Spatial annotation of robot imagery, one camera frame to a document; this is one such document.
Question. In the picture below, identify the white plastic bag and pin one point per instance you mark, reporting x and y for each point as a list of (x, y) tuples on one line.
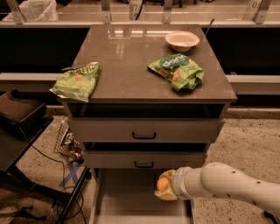
[(34, 11)]

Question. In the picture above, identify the grey drawer cabinet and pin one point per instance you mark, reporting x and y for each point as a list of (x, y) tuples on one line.
[(128, 89)]

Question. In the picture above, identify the orange fruit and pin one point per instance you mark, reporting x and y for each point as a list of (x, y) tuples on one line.
[(162, 183)]

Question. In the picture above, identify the black side table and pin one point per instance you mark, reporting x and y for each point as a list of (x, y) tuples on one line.
[(13, 146)]

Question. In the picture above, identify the black bag on side table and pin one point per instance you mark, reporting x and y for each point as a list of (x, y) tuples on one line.
[(19, 114)]

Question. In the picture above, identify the white paper bowl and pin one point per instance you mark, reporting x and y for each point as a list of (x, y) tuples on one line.
[(181, 41)]

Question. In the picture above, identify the top drawer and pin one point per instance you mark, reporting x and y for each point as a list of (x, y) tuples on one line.
[(145, 130)]

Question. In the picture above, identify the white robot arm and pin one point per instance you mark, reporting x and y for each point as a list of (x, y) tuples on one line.
[(218, 180)]

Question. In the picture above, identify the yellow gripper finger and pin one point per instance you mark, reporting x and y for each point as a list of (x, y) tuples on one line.
[(166, 194), (168, 174)]

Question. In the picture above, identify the black object floor right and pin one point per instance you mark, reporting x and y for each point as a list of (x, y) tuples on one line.
[(274, 219)]

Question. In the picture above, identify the middle drawer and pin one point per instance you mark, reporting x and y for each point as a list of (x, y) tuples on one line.
[(142, 159)]

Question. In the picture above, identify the open bottom drawer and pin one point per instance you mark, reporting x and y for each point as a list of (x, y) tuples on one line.
[(126, 196)]

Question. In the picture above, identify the wire basket with snacks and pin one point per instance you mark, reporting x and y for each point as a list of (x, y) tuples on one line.
[(66, 145)]

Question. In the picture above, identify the green chip bag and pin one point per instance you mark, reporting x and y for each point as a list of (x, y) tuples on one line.
[(181, 71), (77, 83)]

